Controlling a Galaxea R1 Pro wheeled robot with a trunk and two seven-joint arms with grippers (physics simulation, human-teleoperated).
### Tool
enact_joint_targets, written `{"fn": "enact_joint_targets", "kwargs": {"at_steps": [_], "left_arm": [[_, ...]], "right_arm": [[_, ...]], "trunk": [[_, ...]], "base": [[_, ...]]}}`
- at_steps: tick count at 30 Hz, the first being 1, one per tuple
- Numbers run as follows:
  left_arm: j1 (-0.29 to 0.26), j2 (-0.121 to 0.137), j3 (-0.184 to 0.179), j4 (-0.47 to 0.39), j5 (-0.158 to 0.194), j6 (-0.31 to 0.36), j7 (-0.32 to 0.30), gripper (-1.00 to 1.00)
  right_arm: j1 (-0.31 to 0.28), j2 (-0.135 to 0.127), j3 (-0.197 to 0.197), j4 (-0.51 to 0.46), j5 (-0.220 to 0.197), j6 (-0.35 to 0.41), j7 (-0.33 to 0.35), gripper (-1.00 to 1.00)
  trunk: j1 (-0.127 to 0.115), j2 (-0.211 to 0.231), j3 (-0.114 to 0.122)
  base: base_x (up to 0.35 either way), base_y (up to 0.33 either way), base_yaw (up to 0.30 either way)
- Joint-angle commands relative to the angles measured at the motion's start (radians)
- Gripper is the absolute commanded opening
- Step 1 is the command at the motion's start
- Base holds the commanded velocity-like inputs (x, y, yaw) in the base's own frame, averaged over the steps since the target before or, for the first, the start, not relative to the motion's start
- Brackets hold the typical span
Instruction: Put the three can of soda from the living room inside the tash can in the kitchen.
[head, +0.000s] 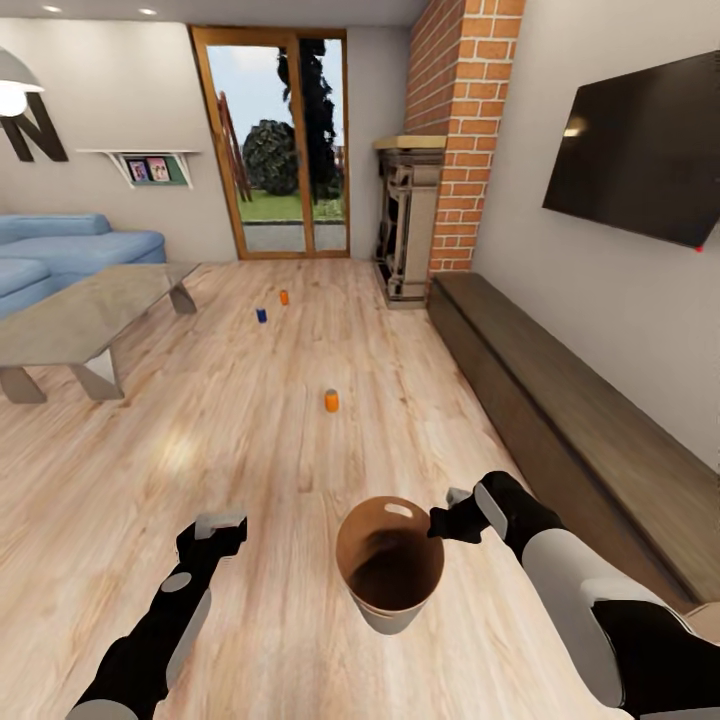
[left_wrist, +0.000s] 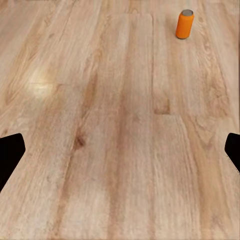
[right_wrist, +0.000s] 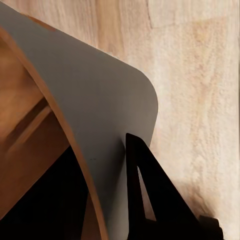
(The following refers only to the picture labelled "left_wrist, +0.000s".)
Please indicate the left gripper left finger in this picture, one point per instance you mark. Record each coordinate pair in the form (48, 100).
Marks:
(12, 148)

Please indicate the can of soda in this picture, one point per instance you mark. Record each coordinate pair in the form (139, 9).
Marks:
(184, 24)

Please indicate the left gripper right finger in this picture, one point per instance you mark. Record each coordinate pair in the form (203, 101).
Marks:
(232, 148)

